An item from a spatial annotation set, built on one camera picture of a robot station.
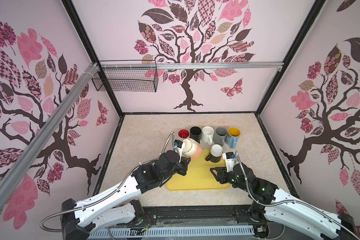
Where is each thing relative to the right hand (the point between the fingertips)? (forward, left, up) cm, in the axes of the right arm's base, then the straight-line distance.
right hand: (211, 168), depth 75 cm
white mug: (+30, +14, -10) cm, 35 cm away
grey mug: (+24, -9, -6) cm, 26 cm away
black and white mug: (+11, -5, -5) cm, 13 cm away
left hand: (+1, +12, +6) cm, 14 cm away
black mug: (+27, +6, -6) cm, 28 cm away
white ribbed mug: (+27, -2, -8) cm, 28 cm away
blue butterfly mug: (+24, -17, -6) cm, 30 cm away
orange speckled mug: (+3, +11, +16) cm, 19 cm away
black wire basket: (+55, +51, +20) cm, 78 cm away
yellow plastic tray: (+2, +5, -17) cm, 17 cm away
